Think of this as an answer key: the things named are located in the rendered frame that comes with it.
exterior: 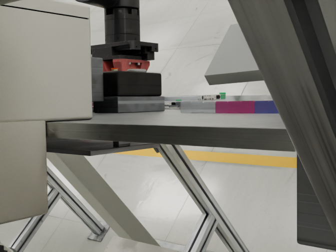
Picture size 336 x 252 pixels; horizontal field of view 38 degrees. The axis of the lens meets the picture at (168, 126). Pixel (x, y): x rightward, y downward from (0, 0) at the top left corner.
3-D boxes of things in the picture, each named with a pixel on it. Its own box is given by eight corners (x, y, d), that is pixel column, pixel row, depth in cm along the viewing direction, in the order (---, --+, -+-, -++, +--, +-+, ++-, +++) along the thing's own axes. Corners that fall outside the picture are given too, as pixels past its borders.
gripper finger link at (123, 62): (123, 106, 75) (121, 45, 74) (91, 107, 79) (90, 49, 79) (152, 105, 80) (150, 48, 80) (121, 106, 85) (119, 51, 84)
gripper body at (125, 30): (132, 52, 73) (130, 2, 73) (86, 57, 80) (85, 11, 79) (160, 55, 78) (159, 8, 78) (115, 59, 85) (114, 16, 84)
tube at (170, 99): (220, 99, 102) (220, 94, 102) (225, 99, 101) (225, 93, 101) (5, 111, 63) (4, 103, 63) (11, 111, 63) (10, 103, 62)
